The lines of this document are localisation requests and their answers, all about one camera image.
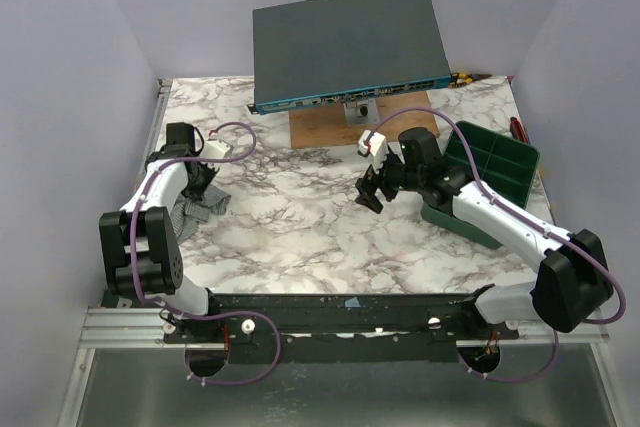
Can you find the grey striped underwear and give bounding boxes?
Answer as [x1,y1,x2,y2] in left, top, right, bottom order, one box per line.
[170,185,231,244]

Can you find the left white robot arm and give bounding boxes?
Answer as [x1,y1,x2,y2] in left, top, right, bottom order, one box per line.
[98,123,222,342]

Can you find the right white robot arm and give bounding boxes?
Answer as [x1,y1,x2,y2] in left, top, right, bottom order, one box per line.
[356,127,614,339]

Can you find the brown plywood board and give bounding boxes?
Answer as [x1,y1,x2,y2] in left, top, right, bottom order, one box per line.
[289,91,431,149]

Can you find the green divided plastic tray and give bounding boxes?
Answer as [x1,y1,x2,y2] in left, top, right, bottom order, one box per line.
[421,121,539,250]

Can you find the red black utility knife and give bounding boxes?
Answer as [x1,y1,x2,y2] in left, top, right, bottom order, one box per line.
[510,117,530,144]

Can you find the blue tape piece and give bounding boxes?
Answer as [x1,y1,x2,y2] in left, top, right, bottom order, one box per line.
[344,297,361,309]

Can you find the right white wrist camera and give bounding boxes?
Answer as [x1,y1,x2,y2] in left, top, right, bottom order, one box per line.
[358,130,389,173]

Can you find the grey metal stand bracket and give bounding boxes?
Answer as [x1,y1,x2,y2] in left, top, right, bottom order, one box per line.
[343,98,380,126]

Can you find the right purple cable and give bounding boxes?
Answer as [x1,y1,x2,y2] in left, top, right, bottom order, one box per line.
[360,107,627,382]

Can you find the grey network switch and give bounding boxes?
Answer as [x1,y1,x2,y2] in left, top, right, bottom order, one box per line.
[249,0,451,115]

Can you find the black metal base rail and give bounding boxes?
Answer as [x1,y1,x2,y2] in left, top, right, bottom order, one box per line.
[164,294,519,364]

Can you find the aluminium frame rail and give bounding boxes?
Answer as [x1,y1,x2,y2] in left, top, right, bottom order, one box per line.
[54,77,174,427]

